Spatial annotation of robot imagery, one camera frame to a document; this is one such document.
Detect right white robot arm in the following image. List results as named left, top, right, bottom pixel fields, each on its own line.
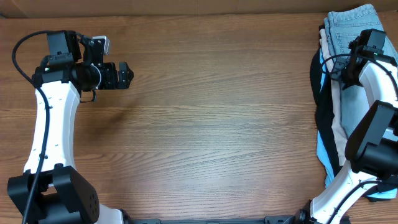
left=287, top=29, right=397, bottom=223

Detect black garment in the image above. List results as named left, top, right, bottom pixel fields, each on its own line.
left=310, top=32, right=340, bottom=183

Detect light blue garment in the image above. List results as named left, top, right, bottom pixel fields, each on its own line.
left=315, top=48, right=398, bottom=203

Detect light blue denim shorts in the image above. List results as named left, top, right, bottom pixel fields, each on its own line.
left=323, top=3, right=398, bottom=141

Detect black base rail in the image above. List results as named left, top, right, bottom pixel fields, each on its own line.
left=126, top=215, right=295, bottom=224

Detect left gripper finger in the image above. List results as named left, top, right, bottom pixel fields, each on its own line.
left=119, top=62, right=134, bottom=77
left=118, top=76, right=132, bottom=90

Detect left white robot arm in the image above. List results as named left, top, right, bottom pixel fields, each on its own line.
left=7, top=30, right=134, bottom=223

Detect beige shorts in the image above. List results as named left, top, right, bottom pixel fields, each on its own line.
left=319, top=29, right=347, bottom=166

